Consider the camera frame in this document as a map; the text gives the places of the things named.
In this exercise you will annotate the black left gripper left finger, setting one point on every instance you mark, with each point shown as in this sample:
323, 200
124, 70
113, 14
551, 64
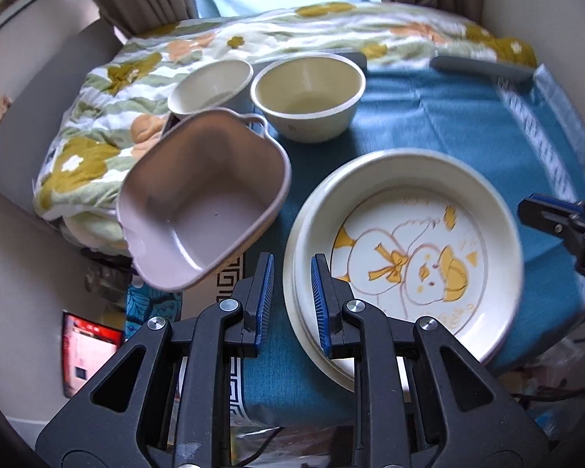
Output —
163, 399

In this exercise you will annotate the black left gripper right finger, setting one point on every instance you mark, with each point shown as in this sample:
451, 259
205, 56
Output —
422, 400

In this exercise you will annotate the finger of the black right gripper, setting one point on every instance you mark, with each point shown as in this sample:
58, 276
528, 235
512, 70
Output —
549, 214

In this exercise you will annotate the pink square handled dish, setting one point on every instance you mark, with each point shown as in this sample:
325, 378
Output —
200, 197

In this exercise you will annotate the large cream bowl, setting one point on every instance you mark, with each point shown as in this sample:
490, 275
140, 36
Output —
309, 99

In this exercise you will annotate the small white bowl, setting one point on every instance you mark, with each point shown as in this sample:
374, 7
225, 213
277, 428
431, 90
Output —
219, 84

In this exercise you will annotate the teal blue tablecloth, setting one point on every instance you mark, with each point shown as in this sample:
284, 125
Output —
523, 139

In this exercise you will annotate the red screen phone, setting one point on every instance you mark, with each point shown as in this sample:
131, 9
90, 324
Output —
86, 347

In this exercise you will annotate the lower cream plate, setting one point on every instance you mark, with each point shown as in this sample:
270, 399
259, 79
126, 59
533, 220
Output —
294, 313

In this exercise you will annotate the patterned cardboard box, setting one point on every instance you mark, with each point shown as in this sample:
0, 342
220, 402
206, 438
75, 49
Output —
213, 289

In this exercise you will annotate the duck pattern cream plate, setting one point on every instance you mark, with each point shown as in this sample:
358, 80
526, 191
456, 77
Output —
416, 233

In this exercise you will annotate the grey tray edge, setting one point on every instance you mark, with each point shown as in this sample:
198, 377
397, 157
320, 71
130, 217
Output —
501, 69

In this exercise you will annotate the grey bed frame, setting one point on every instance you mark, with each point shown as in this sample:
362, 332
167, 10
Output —
34, 119

